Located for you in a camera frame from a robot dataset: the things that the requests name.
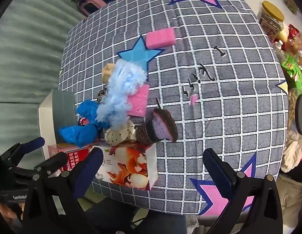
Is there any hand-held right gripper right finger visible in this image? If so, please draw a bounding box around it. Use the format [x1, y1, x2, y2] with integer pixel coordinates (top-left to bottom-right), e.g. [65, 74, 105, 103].
[203, 148, 284, 234]

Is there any beige fabric cushion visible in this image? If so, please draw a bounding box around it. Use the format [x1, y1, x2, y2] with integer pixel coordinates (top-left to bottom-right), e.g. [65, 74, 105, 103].
[279, 136, 302, 215]

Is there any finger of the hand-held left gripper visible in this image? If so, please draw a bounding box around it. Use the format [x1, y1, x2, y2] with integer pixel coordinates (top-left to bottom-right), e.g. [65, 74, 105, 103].
[34, 152, 68, 176]
[1, 137, 45, 162]

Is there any purple brown knitted pouch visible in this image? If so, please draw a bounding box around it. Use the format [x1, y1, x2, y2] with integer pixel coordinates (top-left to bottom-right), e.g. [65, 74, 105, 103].
[136, 98, 179, 145]

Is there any pink rectangular sponge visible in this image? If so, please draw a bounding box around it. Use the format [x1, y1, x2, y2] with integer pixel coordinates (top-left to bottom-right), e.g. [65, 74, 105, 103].
[145, 27, 176, 50]

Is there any jar with gold lid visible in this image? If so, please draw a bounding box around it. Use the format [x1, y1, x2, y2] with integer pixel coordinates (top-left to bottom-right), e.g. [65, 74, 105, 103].
[259, 1, 285, 41]

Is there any grey checkered star tablecloth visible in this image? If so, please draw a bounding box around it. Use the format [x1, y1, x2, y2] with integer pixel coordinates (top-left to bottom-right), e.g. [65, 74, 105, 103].
[58, 0, 291, 216]

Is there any person's left hand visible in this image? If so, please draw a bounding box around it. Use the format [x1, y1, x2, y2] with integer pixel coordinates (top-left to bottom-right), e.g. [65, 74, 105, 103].
[0, 206, 22, 227]

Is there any fox print tissue box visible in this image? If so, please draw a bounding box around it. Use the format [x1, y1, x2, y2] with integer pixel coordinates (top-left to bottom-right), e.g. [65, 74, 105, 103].
[89, 143, 158, 191]

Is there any blue plastic shoe cover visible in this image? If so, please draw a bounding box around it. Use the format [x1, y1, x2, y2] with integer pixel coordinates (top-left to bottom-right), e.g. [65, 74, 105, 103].
[59, 123, 110, 148]

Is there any pink glitter sponge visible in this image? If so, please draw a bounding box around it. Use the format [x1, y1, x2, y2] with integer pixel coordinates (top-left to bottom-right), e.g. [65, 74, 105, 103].
[127, 85, 150, 117]

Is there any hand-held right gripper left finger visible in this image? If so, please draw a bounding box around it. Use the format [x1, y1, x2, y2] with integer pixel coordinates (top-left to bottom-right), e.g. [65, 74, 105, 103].
[22, 147, 104, 234]

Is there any cream polka dot scrunchie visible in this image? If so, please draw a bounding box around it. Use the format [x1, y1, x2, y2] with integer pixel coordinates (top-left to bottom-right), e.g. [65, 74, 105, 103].
[105, 121, 137, 147]

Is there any leopard print scrunchie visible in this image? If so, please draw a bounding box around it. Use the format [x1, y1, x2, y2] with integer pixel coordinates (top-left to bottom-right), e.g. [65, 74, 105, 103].
[97, 88, 109, 103]

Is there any red cardboard box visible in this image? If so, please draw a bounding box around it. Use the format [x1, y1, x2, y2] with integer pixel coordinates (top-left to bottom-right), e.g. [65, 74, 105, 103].
[48, 143, 93, 173]

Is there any light blue fluffy scrunchie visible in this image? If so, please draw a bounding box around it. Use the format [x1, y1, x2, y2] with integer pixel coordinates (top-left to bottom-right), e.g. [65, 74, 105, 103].
[96, 59, 148, 129]

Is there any white grey storage box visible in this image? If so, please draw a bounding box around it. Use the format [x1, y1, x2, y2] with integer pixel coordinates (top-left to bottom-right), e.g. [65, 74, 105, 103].
[38, 89, 77, 161]

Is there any green curtain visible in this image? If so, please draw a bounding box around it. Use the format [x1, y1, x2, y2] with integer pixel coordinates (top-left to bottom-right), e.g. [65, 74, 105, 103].
[0, 0, 88, 166]

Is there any beige fabric scrunchie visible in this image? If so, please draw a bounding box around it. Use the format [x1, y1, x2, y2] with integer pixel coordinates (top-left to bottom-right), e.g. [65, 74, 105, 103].
[101, 63, 117, 84]

